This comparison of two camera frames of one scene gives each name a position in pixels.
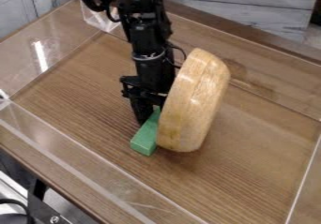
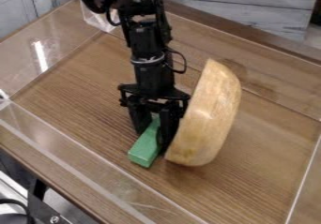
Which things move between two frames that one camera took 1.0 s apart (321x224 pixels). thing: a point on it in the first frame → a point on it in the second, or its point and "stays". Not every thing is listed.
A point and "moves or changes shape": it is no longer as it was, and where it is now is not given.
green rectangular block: x=143 y=141 moves or changes shape
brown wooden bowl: x=194 y=97 moves or changes shape
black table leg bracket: x=40 y=212 stays
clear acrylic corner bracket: x=97 y=19 stays
